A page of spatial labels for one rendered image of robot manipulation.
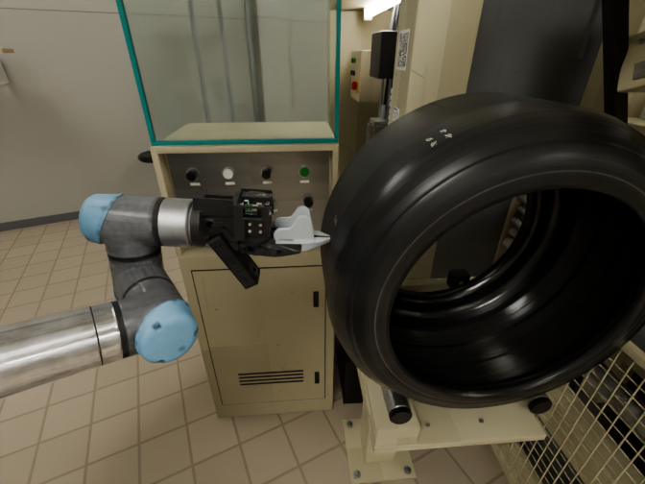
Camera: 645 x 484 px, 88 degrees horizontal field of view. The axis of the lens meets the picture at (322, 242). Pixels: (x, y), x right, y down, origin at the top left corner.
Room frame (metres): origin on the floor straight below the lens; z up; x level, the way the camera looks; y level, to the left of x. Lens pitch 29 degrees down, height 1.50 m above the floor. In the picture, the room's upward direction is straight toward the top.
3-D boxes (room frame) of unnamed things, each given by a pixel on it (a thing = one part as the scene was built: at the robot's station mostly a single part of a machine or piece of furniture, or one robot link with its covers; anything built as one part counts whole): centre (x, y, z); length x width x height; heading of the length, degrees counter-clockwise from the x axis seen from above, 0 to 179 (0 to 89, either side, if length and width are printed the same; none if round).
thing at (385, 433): (0.57, -0.14, 0.83); 0.36 x 0.09 x 0.06; 4
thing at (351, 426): (0.83, -0.24, 0.01); 0.27 x 0.27 x 0.02; 4
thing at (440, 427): (0.58, -0.28, 0.80); 0.37 x 0.36 x 0.02; 94
